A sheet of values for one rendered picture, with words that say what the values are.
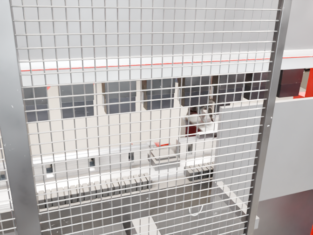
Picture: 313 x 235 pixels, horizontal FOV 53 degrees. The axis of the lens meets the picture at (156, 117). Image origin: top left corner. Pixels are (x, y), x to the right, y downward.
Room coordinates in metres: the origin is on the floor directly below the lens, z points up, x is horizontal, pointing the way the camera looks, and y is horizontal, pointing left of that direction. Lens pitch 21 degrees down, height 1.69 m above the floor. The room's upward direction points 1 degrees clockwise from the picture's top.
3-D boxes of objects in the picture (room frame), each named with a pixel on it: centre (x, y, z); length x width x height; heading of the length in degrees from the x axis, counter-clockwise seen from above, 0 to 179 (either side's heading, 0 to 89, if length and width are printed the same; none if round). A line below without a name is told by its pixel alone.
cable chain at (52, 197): (0.99, 0.22, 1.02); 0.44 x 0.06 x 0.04; 111
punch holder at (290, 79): (1.79, -0.75, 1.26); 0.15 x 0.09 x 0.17; 111
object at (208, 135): (1.63, -0.33, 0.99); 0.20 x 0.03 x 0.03; 111
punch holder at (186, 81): (1.58, -0.19, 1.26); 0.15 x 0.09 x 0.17; 111
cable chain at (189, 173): (1.19, -0.30, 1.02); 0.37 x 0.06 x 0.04; 111
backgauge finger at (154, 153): (1.34, -0.01, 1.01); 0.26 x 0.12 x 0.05; 21
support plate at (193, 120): (1.78, -0.30, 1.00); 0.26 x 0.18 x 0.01; 21
